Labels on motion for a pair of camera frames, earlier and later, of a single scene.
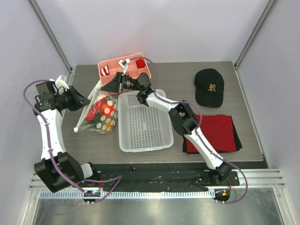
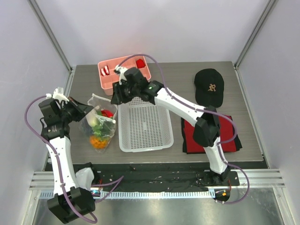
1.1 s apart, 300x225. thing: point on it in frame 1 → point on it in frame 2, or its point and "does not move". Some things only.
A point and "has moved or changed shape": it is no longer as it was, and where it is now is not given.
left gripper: (83, 100) → (82, 109)
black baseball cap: (209, 86) does not move
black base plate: (160, 177) does not move
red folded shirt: (217, 130) does not move
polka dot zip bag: (101, 115) has moved or changed shape
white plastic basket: (142, 127) does not move
